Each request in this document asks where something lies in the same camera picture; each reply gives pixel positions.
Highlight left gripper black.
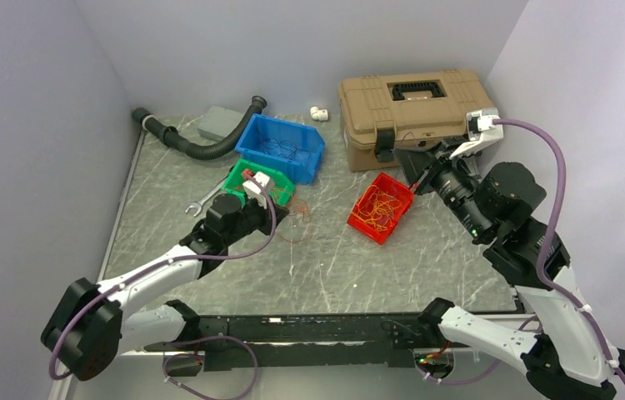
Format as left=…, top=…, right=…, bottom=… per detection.
left=223, top=193, right=288, bottom=247

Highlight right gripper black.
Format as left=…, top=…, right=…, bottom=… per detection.
left=391, top=133, right=488, bottom=238

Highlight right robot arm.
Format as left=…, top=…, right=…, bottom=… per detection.
left=394, top=144, right=625, bottom=399

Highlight orange wires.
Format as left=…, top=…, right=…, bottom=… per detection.
left=357, top=184, right=410, bottom=232

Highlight grey rectangular block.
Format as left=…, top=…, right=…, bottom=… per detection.
left=197, top=106, right=243, bottom=142

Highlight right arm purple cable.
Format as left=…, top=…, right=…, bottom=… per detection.
left=492, top=117, right=625, bottom=400

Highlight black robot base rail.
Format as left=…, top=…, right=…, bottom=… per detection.
left=145, top=312, right=455, bottom=372

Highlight tan plastic toolbox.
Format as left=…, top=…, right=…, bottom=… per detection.
left=337, top=69, right=494, bottom=172

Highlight black corrugated hose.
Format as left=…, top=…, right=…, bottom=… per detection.
left=131, top=95, right=268, bottom=162

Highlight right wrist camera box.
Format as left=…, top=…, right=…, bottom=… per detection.
left=449, top=107, right=504, bottom=159

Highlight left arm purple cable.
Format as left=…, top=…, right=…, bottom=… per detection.
left=48, top=176, right=278, bottom=382

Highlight blue plastic bin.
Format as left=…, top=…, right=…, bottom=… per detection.
left=235, top=114, right=326, bottom=185

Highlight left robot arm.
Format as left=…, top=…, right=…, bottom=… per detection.
left=40, top=194, right=288, bottom=381

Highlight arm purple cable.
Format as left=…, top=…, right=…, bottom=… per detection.
left=48, top=176, right=278, bottom=382
left=492, top=117, right=625, bottom=400

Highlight red plastic bin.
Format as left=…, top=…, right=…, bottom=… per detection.
left=347, top=172, right=414, bottom=245

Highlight white pipe elbow fitting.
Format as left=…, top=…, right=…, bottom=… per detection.
left=309, top=106, right=329, bottom=122

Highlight yellow wires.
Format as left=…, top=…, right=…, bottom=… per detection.
left=267, top=184, right=294, bottom=205

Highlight green plastic bin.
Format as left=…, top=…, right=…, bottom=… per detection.
left=222, top=159, right=295, bottom=207

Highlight silver open-end wrench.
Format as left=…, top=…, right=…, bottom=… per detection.
left=184, top=178, right=227, bottom=218

